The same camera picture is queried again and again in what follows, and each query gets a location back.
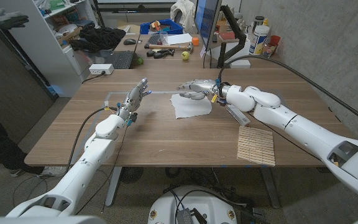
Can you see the white jacket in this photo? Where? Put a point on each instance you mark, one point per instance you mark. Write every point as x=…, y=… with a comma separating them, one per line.
x=183, y=12

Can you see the black laptop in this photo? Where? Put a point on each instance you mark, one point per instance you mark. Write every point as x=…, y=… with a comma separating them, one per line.
x=123, y=59

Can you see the clear plastic cup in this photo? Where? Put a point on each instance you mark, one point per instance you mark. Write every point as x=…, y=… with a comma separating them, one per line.
x=163, y=38

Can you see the black round fan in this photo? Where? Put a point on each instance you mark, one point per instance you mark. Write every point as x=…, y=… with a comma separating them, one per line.
x=131, y=175

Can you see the blue plastic bin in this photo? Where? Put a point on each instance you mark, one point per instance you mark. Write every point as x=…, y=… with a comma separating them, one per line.
x=174, y=29

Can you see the white wipes canister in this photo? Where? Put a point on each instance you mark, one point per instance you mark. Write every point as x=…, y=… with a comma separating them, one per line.
x=258, y=40

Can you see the grey table leg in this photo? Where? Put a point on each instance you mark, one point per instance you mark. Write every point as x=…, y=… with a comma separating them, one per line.
x=113, y=186
x=270, y=186

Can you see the black keyboard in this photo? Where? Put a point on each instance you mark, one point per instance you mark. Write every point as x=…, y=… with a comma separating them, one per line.
x=152, y=40

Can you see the orange cube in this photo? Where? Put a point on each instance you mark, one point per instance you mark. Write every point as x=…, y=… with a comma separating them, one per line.
x=195, y=41

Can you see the white paper towel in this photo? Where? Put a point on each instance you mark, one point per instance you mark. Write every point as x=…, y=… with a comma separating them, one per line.
x=191, y=109

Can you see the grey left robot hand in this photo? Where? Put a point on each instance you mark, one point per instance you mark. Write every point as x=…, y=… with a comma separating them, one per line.
x=132, y=101

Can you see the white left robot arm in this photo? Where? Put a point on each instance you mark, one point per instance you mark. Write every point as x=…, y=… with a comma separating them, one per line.
x=79, y=174

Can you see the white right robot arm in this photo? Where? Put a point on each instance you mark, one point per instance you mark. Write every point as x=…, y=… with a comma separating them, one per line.
x=306, y=130

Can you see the computer monitor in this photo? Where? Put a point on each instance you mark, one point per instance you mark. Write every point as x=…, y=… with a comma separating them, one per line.
x=207, y=18

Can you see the dark lid bottle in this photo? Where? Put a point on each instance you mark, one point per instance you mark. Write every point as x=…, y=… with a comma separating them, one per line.
x=258, y=21

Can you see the white barcode box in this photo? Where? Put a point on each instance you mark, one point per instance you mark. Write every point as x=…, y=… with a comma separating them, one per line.
x=239, y=115

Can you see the glass jar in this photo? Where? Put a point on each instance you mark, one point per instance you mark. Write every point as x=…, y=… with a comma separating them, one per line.
x=268, y=49

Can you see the white power strip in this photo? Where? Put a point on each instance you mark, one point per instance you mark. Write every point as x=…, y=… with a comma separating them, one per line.
x=101, y=69

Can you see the black cloth pile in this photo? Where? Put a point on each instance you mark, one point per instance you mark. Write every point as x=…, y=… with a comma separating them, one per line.
x=99, y=39

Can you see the cardboard box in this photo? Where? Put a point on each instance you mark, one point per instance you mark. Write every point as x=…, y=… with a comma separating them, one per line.
x=70, y=36

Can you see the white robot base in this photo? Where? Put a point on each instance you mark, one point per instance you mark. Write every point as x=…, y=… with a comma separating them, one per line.
x=166, y=205

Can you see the yellow-green tennis ball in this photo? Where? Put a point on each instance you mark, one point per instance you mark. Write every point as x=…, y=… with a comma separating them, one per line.
x=185, y=55

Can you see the small white box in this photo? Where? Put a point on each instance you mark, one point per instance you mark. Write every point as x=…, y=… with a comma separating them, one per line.
x=241, y=64

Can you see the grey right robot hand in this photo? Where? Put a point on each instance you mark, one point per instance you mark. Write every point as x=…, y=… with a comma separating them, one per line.
x=204, y=86

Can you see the person's white-backed gloved hand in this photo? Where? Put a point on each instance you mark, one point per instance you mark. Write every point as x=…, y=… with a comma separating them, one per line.
x=2, y=18

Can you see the white shelf unit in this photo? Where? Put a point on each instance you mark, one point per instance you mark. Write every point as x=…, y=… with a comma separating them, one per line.
x=36, y=46

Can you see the white paper sheet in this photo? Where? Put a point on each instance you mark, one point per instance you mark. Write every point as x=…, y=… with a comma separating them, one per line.
x=180, y=39

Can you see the small green ball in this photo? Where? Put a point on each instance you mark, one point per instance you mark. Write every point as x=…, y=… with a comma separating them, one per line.
x=140, y=61

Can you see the bamboo slat mat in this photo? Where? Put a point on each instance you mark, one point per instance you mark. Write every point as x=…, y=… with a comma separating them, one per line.
x=256, y=146

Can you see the white sneaker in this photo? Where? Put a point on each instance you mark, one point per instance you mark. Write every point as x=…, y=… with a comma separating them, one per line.
x=53, y=171

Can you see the black hand tool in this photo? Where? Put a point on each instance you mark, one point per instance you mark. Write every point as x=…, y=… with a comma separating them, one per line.
x=162, y=54

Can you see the red cup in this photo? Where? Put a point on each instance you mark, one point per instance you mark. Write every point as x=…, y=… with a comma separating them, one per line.
x=275, y=40

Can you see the black computer mouse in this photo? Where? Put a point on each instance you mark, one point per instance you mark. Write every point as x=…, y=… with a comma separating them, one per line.
x=130, y=41

